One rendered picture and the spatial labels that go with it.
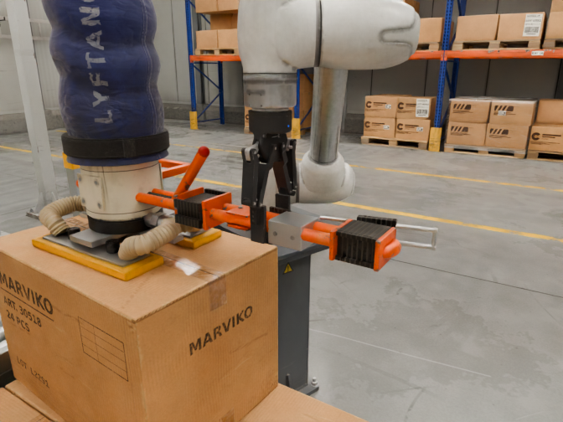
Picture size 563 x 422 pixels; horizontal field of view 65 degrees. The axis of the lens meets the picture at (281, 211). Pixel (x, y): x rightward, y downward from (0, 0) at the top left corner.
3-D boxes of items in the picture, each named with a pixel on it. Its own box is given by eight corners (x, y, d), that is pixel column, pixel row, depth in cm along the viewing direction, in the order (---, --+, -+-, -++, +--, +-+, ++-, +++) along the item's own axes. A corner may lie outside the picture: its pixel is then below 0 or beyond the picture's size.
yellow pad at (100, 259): (32, 246, 104) (28, 226, 103) (70, 234, 112) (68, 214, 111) (126, 282, 87) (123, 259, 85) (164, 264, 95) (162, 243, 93)
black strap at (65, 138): (42, 152, 97) (38, 134, 96) (128, 138, 115) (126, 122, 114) (107, 163, 85) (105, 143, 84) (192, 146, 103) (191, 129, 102)
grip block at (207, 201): (172, 223, 89) (169, 196, 87) (205, 211, 97) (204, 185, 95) (203, 232, 85) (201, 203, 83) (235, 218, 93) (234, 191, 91)
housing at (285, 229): (266, 244, 79) (266, 220, 77) (286, 232, 84) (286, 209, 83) (300, 252, 75) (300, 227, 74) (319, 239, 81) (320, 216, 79)
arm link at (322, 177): (295, 182, 180) (349, 182, 179) (296, 213, 169) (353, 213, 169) (301, -16, 123) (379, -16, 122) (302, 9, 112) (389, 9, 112)
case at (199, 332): (13, 378, 120) (-18, 240, 108) (137, 314, 150) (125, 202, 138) (156, 499, 86) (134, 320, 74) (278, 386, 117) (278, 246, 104)
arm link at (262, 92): (231, 74, 72) (232, 110, 74) (276, 74, 68) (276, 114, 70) (264, 73, 80) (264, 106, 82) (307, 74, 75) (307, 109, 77)
